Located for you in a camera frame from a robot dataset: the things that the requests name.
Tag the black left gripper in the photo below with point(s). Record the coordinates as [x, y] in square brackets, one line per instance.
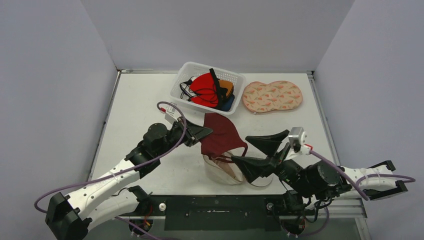
[194, 132]

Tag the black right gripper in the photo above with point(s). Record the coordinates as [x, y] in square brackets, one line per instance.
[279, 158]

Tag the dark red garment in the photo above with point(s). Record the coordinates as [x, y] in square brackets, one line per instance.
[224, 137]

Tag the white round mesh laundry bag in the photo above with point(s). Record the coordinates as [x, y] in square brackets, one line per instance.
[223, 171]

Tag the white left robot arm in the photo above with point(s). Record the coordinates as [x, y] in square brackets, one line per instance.
[72, 216]

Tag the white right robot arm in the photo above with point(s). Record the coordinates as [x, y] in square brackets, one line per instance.
[311, 175]

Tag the navy blue bra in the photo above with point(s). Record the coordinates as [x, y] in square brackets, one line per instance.
[226, 106]

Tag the black and white bra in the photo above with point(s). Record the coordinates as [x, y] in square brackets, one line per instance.
[186, 92]

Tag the orange bra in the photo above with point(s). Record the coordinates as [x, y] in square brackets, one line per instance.
[226, 87]

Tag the white plastic basket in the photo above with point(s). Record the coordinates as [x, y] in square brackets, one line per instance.
[194, 69]

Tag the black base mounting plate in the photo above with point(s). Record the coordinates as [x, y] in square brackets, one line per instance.
[221, 212]

